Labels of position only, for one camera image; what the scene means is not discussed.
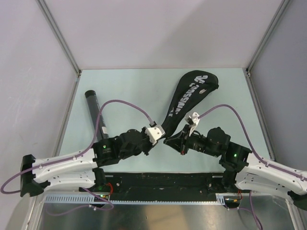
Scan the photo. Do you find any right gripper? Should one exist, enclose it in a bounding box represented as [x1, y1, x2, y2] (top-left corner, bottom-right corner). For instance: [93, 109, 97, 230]
[163, 125, 220, 158]

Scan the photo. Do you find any black shuttlecock tube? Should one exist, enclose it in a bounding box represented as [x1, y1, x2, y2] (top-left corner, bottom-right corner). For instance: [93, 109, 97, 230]
[84, 90, 109, 141]

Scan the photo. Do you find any black racket bag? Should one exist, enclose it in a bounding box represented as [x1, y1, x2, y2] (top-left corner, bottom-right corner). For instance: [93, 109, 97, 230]
[162, 70, 219, 138]

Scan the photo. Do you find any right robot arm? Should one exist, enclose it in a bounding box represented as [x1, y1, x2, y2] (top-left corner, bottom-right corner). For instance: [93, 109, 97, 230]
[164, 125, 307, 210]

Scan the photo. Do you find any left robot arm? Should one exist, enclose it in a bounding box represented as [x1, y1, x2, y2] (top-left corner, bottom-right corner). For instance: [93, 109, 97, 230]
[20, 126, 165, 196]

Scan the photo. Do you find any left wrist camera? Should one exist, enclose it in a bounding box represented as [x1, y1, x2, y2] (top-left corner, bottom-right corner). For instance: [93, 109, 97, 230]
[145, 125, 165, 146]

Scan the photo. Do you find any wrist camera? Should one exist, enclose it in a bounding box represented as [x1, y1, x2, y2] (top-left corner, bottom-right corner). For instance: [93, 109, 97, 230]
[185, 112, 200, 137]
[145, 125, 165, 146]

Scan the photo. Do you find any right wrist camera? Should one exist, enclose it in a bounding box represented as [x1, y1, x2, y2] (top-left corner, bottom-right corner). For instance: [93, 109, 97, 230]
[185, 112, 200, 137]

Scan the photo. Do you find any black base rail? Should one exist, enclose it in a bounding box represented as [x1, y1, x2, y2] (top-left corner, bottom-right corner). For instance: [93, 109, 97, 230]
[79, 171, 240, 201]

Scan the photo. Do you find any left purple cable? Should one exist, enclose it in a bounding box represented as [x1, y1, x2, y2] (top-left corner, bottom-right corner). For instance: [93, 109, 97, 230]
[1, 100, 155, 195]

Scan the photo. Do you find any white slotted cable duct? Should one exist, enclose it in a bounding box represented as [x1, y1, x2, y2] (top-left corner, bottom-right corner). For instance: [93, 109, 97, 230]
[44, 193, 240, 205]

